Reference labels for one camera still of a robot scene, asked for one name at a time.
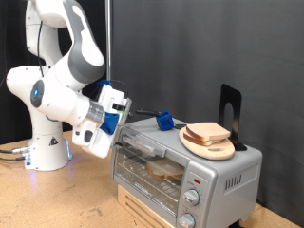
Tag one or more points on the black metal bookend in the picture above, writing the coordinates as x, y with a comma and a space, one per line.
228, 98

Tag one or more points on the white bread slice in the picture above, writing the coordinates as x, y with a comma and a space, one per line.
198, 142
164, 169
207, 130

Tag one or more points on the metal spatula with blue block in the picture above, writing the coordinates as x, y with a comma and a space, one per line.
165, 122

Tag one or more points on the black backdrop curtain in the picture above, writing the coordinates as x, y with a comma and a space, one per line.
12, 38

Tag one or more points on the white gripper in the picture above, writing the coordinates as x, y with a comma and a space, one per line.
91, 142

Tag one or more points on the silver metal pole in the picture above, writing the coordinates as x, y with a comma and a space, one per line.
108, 38

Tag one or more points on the silver toaster oven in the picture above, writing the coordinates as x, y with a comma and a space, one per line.
221, 177

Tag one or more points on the silver oven knob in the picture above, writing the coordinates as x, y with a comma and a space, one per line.
191, 197
186, 221

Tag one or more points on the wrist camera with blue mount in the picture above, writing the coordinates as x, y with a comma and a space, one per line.
110, 98

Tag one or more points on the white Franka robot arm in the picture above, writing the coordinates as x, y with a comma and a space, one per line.
57, 98

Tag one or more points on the dark grey backdrop curtain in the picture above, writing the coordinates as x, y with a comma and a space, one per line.
221, 47

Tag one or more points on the round wooden cutting board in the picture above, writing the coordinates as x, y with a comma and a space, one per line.
218, 152

